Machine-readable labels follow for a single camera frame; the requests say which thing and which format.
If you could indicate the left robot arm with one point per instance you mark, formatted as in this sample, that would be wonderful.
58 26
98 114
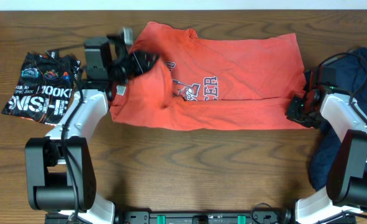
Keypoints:
60 175

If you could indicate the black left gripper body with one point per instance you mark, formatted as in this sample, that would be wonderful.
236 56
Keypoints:
121 72

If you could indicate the dark blue denim garment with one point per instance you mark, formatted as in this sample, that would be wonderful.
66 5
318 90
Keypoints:
343 107

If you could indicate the folded black printed t-shirt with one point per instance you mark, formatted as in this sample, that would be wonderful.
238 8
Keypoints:
44 88

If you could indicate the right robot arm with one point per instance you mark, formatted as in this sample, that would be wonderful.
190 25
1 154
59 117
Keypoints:
344 197

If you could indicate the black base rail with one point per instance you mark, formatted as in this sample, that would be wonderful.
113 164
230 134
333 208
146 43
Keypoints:
257 215

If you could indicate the orange printed t-shirt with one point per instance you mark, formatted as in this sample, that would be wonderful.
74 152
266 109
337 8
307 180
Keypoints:
211 84

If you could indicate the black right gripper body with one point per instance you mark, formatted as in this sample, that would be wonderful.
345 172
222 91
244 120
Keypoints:
298 112

